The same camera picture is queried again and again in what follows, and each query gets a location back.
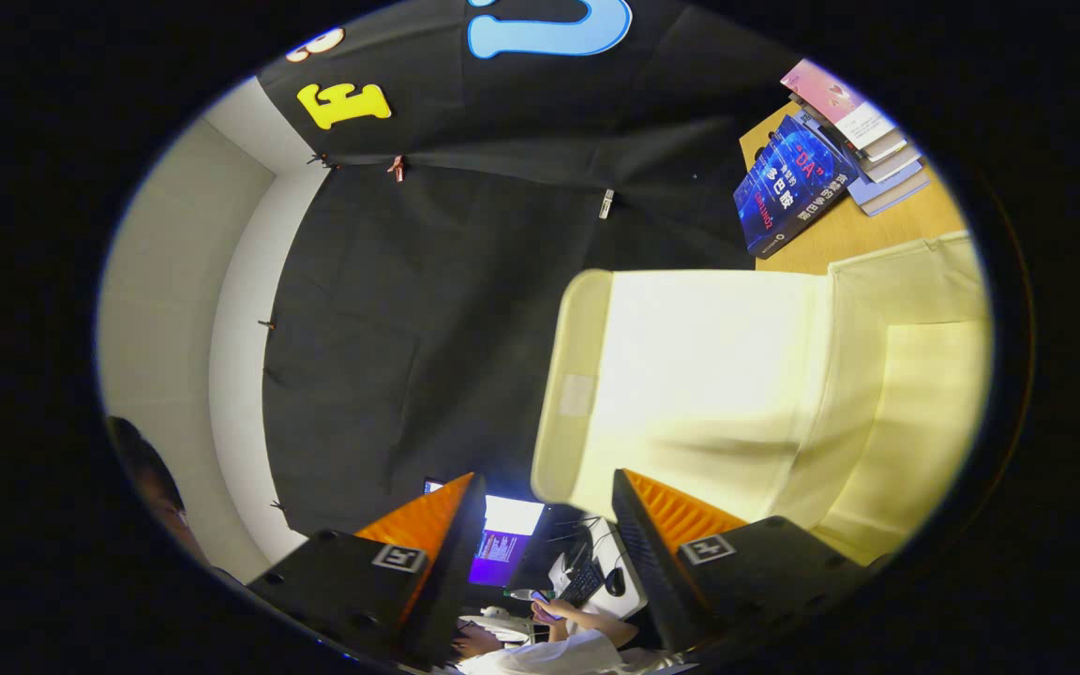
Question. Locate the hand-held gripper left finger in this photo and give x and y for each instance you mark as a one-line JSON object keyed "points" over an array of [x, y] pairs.
{"points": [[465, 581]]}

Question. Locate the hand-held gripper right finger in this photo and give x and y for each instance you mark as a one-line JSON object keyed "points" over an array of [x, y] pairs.
{"points": [[648, 572]]}

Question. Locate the cream fabric storage box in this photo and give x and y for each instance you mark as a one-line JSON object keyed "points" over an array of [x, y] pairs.
{"points": [[718, 375]]}

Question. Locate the white desk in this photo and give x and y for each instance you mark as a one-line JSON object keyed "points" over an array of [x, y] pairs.
{"points": [[634, 600]]}

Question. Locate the black computer mouse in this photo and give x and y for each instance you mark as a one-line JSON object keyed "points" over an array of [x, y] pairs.
{"points": [[615, 582]]}

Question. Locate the black keyboard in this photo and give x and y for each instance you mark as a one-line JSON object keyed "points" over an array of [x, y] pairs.
{"points": [[585, 581]]}

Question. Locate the smartphone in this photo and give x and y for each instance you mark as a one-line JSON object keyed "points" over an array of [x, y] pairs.
{"points": [[545, 605]]}

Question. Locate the white cloth clip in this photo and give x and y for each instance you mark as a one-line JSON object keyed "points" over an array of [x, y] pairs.
{"points": [[606, 203]]}

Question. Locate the blue printed book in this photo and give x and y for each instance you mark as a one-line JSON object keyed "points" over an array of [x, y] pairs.
{"points": [[788, 187]]}

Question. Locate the pink cloth clip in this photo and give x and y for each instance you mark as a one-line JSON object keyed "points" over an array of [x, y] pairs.
{"points": [[397, 169]]}

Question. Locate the light blue book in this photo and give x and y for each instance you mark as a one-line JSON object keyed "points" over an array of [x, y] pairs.
{"points": [[892, 195]]}

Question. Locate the grey book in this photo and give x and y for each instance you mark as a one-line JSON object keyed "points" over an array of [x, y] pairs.
{"points": [[896, 159]]}

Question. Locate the pink cover book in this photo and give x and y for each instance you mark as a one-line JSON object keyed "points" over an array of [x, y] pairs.
{"points": [[840, 103]]}

